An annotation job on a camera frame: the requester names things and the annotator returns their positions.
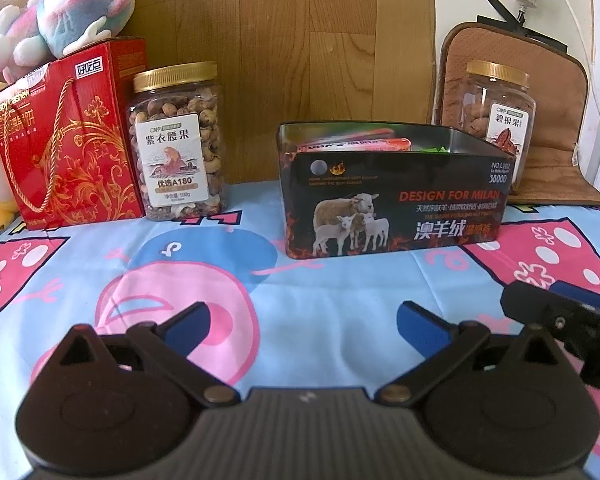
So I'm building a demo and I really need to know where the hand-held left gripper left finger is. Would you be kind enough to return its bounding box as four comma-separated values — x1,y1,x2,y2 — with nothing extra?
55,302,241,406

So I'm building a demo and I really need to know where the wooden headboard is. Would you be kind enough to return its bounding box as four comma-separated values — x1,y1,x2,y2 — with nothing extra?
112,0,438,186

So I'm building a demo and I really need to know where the full nut jar gold lid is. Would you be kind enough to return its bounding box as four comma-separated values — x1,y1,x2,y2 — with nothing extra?
125,61,228,222

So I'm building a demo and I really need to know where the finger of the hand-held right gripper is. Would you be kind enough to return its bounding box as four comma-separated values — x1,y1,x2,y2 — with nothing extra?
500,281,600,396
552,281,600,317

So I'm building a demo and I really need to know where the nearly empty nut jar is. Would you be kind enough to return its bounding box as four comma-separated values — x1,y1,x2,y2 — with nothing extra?
432,60,537,191

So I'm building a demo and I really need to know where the black cushion strap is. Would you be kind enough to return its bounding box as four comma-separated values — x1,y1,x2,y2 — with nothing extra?
482,0,571,53

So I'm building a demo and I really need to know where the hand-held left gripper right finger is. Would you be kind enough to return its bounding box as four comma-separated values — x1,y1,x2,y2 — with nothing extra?
377,301,561,405

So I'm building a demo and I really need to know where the printed blue pink blanket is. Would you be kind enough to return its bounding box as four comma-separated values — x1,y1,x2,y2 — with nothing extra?
0,180,600,480

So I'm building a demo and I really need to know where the pink snack packet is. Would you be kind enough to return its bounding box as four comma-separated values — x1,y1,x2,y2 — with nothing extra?
296,138,412,154

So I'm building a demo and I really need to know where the pink blue plush toy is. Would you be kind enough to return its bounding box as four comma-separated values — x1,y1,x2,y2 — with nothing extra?
0,0,136,83

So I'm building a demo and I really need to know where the red gift box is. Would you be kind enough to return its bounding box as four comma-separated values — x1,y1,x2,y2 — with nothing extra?
0,36,148,231

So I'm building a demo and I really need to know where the brown seat cushion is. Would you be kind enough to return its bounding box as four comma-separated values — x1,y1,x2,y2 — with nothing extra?
437,21,600,206

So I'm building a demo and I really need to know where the black sheep print box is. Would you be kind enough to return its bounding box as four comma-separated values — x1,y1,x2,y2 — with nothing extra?
277,121,503,259

